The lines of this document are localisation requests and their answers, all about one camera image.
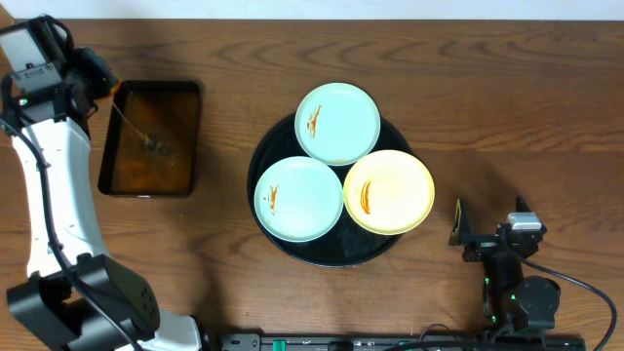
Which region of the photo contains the mint green plate top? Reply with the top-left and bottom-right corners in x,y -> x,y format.
294,83 -> 381,167

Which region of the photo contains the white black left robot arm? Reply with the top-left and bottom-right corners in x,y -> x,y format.
1,44 -> 203,350

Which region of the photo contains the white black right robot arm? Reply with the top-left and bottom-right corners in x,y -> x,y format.
448,197 -> 561,339

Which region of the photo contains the yellow plate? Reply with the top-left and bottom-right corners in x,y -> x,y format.
343,149 -> 435,236

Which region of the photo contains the mint green plate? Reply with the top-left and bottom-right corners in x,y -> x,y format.
294,83 -> 381,167
252,156 -> 343,243

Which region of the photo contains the black rectangular water tray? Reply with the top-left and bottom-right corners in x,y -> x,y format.
97,80 -> 203,198

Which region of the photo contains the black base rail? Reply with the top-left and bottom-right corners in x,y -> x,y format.
218,333 -> 586,351

